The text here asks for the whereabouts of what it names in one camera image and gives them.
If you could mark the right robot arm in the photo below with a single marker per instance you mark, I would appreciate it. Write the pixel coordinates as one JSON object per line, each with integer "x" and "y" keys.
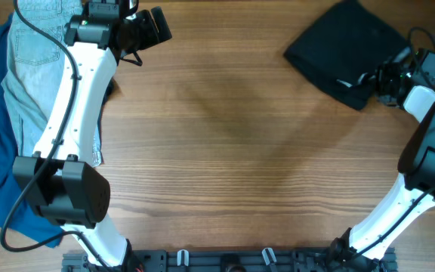
{"x": 413, "y": 193}

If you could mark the light denim shorts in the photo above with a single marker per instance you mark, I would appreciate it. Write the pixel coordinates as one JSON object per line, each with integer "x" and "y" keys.
{"x": 35, "y": 67}

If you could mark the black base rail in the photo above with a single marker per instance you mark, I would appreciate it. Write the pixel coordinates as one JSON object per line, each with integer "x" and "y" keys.
{"x": 299, "y": 260}

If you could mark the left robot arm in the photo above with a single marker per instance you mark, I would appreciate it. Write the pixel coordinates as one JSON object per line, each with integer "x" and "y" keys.
{"x": 58, "y": 180}

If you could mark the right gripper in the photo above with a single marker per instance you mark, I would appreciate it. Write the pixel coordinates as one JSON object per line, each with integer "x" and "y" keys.
{"x": 381, "y": 78}

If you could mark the black garment under pile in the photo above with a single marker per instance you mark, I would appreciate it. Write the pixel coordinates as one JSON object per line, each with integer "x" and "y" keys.
{"x": 109, "y": 90}

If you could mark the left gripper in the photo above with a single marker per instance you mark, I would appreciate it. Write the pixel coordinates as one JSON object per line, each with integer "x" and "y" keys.
{"x": 152, "y": 37}

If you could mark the black shorts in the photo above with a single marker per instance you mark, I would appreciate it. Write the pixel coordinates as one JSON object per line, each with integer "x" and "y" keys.
{"x": 342, "y": 49}

